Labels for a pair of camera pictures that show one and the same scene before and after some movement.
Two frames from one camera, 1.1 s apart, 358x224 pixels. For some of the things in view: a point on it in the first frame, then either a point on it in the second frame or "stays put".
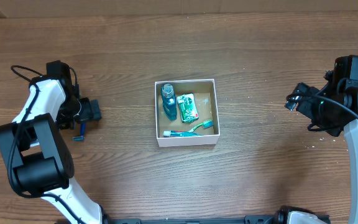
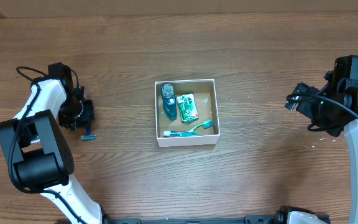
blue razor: (82, 130) -> (87, 136)
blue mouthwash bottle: (169, 101) stays put
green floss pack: (187, 107) stays put
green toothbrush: (206, 124) stays put
